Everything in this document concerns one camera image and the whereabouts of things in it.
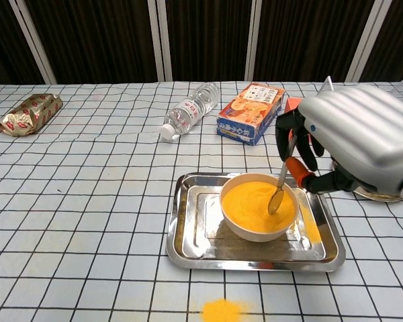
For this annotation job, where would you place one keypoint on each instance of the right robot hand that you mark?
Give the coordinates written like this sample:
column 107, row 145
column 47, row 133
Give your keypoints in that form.
column 362, row 134

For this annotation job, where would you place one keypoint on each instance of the small metal spoon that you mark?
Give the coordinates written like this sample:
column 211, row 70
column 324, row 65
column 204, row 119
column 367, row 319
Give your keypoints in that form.
column 275, row 203

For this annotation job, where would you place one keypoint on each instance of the bowl of orange powder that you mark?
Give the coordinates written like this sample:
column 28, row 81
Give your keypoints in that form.
column 248, row 208

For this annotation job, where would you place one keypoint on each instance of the rectangular steel tray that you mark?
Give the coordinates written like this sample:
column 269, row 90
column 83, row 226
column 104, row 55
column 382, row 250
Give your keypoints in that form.
column 194, row 234

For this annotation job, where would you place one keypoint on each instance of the white grid-patterned tablecloth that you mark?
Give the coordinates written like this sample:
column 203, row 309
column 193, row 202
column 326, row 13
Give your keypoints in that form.
column 87, row 201

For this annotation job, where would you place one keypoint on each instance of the round steel plate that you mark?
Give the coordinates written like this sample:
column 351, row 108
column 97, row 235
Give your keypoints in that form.
column 379, row 197

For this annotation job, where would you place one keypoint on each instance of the orange blue snack box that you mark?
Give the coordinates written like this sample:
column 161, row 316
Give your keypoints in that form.
column 248, row 110

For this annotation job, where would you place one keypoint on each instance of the clear plastic water bottle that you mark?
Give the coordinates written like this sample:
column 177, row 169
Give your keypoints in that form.
column 188, row 112

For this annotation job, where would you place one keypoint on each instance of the spilled orange powder pile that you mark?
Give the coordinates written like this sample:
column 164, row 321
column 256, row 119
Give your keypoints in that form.
column 221, row 312

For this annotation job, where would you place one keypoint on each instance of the black folding screen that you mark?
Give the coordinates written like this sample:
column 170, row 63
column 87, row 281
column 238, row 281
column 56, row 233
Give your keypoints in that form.
column 87, row 33

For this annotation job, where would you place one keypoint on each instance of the gold foil snack packet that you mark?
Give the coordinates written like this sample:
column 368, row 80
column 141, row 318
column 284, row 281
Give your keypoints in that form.
column 27, row 115

